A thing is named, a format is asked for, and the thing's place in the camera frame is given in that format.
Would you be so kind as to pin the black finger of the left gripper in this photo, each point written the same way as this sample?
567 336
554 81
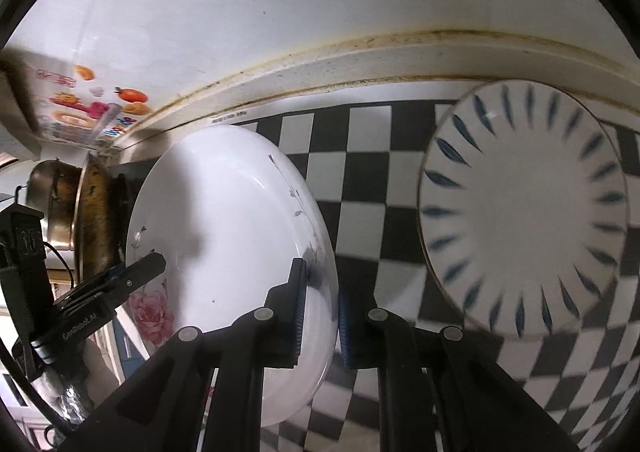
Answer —
114 285

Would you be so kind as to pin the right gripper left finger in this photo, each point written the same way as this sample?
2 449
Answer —
267 337

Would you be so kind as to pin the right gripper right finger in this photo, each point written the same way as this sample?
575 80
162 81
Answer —
412 377

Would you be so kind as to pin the white plate with pink flower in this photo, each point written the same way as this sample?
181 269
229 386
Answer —
229 212

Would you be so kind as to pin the white plate with blue leaves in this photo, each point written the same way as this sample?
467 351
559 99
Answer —
523 208

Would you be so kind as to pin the dark wok pan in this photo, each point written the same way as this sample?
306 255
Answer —
101 212

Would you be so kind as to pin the steel steamer pot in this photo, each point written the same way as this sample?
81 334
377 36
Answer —
52 189

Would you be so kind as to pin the black white checkered mat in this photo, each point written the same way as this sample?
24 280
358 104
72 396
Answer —
361 163

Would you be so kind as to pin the colourful wall sticker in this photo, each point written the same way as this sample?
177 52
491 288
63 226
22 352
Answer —
72 104

